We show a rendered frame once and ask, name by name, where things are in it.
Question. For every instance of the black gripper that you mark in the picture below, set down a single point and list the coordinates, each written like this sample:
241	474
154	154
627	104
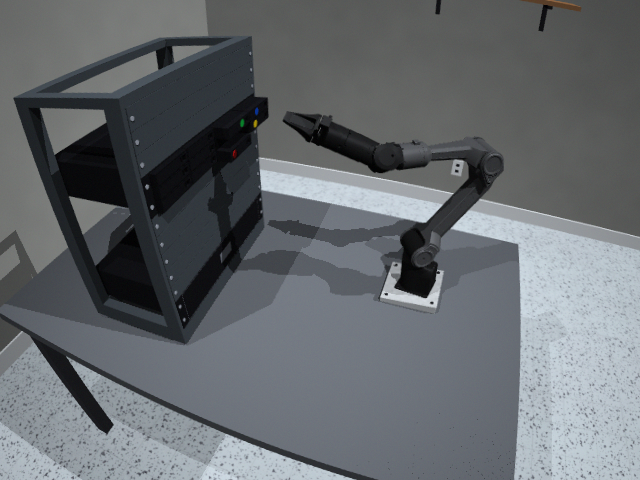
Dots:
333	140

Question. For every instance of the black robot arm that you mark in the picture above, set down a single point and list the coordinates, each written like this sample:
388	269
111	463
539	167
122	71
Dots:
420	278

